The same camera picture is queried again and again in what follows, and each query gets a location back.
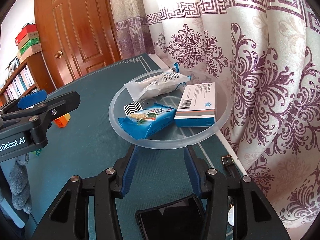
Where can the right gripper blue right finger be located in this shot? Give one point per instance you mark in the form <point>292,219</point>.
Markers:
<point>194,168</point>

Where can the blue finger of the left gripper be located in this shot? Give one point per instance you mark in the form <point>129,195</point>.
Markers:
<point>32,99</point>

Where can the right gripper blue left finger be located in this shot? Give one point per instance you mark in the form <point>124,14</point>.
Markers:
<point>131,160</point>

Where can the orange yellow toy brick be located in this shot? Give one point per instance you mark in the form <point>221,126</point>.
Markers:
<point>62,121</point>

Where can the blue cracker snack packet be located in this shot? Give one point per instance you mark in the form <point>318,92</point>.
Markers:
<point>147,122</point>

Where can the black white zigzag cube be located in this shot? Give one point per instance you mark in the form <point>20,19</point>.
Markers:
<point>132,108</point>

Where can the white blue medicine box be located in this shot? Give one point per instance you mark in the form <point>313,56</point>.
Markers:
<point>197,106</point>

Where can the white printed plastic packet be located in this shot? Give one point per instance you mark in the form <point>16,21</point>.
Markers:
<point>156,85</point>

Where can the green dotted block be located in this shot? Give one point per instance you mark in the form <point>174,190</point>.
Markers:
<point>37,152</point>

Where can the grey gloved left hand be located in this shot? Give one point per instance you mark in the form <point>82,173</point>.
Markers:
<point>16,174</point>

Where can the wooden bookshelf with books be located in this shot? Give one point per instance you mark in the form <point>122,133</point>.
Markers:
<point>31,75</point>

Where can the black smartphone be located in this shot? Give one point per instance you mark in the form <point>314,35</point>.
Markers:
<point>181,219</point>

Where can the green table mat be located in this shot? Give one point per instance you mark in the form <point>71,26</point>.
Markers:
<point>89,145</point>

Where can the brass door knob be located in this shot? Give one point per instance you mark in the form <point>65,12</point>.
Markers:
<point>58,54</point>

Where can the stack of shoe boxes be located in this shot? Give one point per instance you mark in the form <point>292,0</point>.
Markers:
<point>28,42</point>

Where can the clear plastic bowl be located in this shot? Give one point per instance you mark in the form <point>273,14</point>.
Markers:
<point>172,137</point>

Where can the brown wooden door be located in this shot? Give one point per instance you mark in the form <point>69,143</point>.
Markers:
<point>83,30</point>

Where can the white purple patterned curtain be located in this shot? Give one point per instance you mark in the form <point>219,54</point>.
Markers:
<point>266,52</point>

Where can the black strap wrist watch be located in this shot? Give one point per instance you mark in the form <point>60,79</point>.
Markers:
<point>232,171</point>

